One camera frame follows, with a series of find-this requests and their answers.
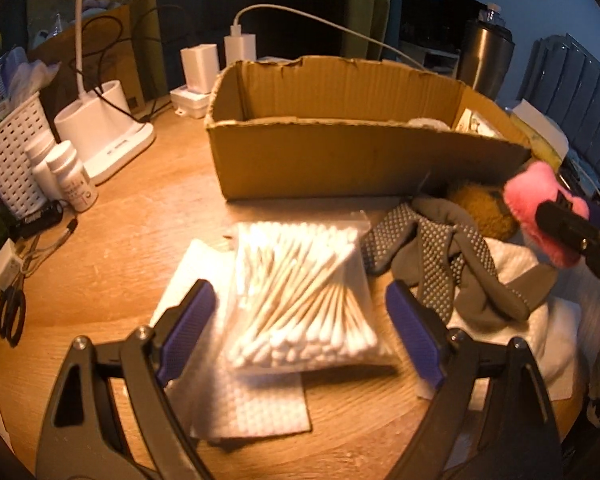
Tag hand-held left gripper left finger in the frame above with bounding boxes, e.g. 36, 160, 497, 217
35, 279, 217, 480

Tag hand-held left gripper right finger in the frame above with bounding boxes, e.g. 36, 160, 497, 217
384, 279, 563, 480

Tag pink plush toy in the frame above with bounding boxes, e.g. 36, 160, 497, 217
502, 160, 591, 267

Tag brown fuzzy pouch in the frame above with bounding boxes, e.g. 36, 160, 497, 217
447, 182, 518, 241

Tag white embossed paper towel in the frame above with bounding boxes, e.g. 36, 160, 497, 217
150, 239, 313, 438

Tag bag of cotton swabs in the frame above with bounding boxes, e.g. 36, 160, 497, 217
225, 221, 398, 373

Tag cardboard box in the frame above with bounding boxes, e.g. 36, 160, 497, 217
204, 55, 533, 203

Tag crumpled white paper towel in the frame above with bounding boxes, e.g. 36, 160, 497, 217
417, 237, 600, 401

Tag yellow tissue pack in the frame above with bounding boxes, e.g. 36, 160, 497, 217
505, 100, 571, 168

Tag grey padded headboard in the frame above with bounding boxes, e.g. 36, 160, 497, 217
520, 34, 600, 201

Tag small printed tissue pack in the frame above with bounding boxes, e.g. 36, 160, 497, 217
455, 107, 506, 140

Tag black scissors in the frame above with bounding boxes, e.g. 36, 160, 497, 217
0, 287, 27, 347

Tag small black device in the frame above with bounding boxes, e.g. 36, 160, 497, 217
17, 200, 63, 238

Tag white pill bottle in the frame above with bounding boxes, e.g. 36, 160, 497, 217
46, 140, 98, 212
24, 130, 63, 201

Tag stainless steel tumbler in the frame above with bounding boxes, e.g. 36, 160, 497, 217
457, 4, 516, 101

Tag small white adapter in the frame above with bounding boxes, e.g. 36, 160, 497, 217
0, 240, 23, 286

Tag white desktop organizer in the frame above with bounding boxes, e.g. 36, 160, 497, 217
399, 40, 461, 78

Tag white flat charging base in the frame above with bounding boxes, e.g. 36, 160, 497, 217
170, 87, 213, 120

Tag white desk lamp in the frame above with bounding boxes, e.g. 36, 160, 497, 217
54, 0, 157, 186

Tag white woven plastic basket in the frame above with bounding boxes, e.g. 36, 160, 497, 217
0, 92, 51, 218

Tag white power adapter block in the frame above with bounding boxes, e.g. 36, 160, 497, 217
180, 44, 220, 95

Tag brown cardboard carton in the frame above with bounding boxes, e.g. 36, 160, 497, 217
27, 2, 146, 116

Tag white charger plug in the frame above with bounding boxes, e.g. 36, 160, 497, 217
224, 34, 257, 68

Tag green curtain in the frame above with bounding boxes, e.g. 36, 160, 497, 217
347, 0, 393, 46

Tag clear plastic bag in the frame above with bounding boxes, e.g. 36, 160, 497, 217
0, 46, 61, 103

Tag black lamp cable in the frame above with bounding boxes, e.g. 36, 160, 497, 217
67, 7, 181, 123

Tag white charging cable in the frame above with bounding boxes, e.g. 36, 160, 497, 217
232, 4, 426, 72

